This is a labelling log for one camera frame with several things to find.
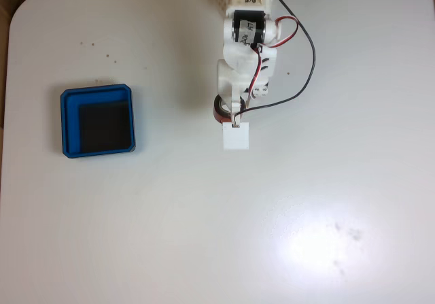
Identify red tape roll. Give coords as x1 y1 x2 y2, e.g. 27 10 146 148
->
213 94 247 126

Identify blue square box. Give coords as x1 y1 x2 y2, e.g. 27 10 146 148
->
60 83 138 160

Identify white square camera box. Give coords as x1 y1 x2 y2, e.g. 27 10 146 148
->
222 121 250 151

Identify black cable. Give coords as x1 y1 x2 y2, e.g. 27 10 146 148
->
232 0 317 129

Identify red and white cable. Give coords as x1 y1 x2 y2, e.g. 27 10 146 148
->
247 16 300 109

